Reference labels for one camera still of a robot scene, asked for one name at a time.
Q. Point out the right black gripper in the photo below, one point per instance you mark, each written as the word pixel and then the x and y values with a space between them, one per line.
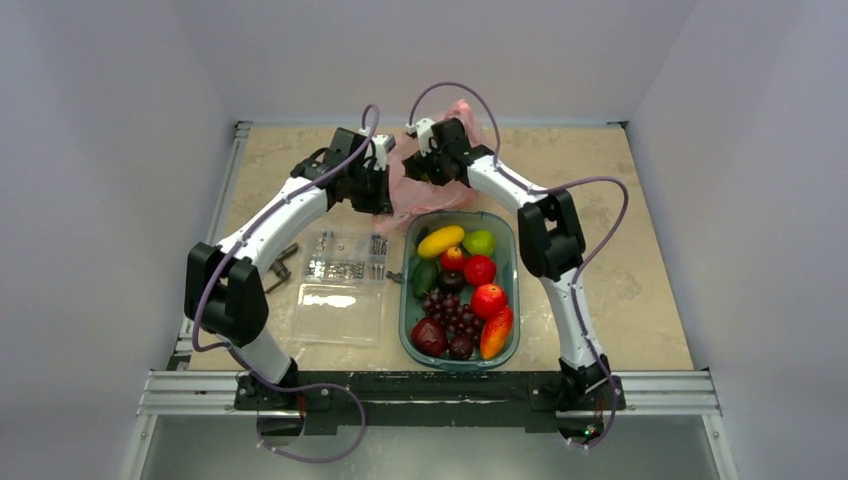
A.
pixel 424 168

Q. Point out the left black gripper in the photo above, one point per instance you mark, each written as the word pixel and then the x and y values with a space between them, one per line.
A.
pixel 381 204

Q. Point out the pink plastic bag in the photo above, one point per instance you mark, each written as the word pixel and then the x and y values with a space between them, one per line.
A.
pixel 410 198

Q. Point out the orange red fake mango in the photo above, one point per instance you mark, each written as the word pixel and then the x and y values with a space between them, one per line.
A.
pixel 495 333

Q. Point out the small dark fake plum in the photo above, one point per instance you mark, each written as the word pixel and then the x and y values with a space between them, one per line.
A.
pixel 461 348

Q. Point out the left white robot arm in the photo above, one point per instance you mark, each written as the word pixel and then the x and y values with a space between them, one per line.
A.
pixel 224 294

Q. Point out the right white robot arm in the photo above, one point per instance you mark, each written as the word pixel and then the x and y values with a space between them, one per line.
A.
pixel 551 245

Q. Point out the yellow fake mango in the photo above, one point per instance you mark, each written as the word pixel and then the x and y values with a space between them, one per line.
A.
pixel 439 241

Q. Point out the green fake apple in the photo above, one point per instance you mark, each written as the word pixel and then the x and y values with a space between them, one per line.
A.
pixel 479 243

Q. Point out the green fake avocado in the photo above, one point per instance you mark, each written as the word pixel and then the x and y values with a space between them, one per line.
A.
pixel 424 278

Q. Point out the red fake tomato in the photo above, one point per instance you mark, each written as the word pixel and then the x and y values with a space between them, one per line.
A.
pixel 479 270

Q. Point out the dark purple fake plum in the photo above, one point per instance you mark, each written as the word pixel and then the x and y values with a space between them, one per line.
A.
pixel 451 281

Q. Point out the purple fake grape bunch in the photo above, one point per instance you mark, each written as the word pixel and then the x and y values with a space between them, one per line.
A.
pixel 456 317

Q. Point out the dark red fake apple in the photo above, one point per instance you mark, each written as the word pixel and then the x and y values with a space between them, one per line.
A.
pixel 429 337

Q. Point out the small red yellow fruit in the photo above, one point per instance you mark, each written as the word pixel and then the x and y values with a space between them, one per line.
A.
pixel 453 259

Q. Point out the small dark bolt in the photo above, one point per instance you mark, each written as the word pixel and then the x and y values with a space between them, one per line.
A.
pixel 394 277

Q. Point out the clear plastic screw box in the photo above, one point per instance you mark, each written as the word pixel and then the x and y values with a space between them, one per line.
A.
pixel 340 294

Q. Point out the black allen key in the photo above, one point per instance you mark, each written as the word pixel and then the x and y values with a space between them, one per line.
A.
pixel 279 269

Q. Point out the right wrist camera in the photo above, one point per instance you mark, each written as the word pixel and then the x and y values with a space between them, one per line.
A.
pixel 422 132

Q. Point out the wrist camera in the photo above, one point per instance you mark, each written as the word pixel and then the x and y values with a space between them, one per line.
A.
pixel 422 132
pixel 376 155

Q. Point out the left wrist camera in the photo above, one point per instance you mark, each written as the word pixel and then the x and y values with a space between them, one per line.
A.
pixel 376 155

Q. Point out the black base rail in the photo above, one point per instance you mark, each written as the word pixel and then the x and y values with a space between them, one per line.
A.
pixel 533 401

